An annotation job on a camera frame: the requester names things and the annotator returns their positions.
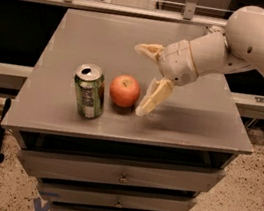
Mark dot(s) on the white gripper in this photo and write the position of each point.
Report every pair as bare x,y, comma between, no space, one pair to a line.
176,62

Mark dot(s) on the red orange apple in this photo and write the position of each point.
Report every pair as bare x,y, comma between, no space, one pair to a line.
124,91

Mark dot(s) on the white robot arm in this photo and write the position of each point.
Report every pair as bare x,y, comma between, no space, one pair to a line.
235,48

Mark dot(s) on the white green soda can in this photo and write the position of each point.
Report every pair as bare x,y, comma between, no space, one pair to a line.
215,29

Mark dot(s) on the grey drawer cabinet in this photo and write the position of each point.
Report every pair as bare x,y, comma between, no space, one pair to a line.
198,126

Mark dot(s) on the top grey drawer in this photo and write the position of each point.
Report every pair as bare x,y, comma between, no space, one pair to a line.
118,172

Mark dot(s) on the middle grey drawer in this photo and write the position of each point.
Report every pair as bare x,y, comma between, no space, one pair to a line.
109,198

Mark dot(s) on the blue tape on floor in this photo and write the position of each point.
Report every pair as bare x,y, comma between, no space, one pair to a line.
41,204

